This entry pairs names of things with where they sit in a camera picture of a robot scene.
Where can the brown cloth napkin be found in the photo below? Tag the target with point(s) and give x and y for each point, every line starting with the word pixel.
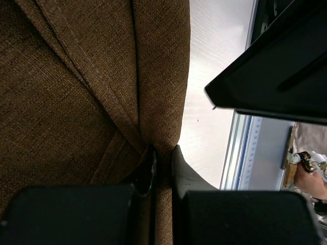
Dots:
pixel 88 88

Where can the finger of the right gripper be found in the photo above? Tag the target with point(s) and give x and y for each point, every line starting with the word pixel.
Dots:
pixel 283 72

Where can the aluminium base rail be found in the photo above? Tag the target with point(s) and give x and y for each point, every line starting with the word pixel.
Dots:
pixel 240 153

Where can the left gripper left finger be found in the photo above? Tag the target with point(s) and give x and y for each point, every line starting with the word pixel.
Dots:
pixel 106 214

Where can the bystander bare hand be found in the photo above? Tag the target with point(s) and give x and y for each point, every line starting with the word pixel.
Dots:
pixel 310 183

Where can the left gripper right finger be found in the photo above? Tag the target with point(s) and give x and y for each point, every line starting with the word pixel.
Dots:
pixel 203 214

